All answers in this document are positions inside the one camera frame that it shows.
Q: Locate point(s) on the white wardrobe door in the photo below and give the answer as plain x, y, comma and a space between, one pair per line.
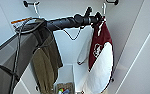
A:
144, 66

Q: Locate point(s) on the red and white varsity jacket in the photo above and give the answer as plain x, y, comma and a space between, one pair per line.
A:
99, 60

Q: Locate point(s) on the small orange label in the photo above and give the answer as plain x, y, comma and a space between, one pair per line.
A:
20, 20

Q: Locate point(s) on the white wardrobe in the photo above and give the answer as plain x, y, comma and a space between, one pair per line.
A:
69, 50

